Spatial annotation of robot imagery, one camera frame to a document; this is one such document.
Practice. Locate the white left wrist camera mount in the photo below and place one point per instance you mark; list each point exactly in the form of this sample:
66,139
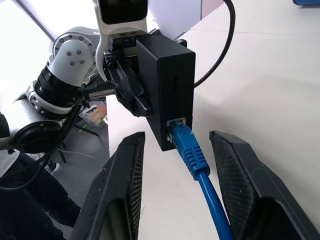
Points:
106,31

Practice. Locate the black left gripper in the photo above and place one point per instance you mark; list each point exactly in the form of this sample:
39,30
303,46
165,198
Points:
122,50

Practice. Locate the dark robot body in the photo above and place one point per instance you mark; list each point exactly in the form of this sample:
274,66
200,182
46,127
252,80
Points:
27,207

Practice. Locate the blue object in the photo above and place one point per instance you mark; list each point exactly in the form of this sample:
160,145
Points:
307,2

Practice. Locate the black stand legs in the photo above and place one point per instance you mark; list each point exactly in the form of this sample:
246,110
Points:
86,130

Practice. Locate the small black box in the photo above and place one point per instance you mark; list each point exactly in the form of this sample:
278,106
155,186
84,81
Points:
156,82

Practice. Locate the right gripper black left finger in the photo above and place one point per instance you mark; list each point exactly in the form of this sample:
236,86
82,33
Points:
112,180

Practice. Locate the clear plastic container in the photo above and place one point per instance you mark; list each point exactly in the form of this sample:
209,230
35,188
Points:
96,115

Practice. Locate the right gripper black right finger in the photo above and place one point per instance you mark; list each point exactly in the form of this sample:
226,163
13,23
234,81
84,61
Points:
250,185

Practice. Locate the white board panel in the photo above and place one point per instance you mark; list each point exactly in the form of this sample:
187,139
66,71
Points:
175,12

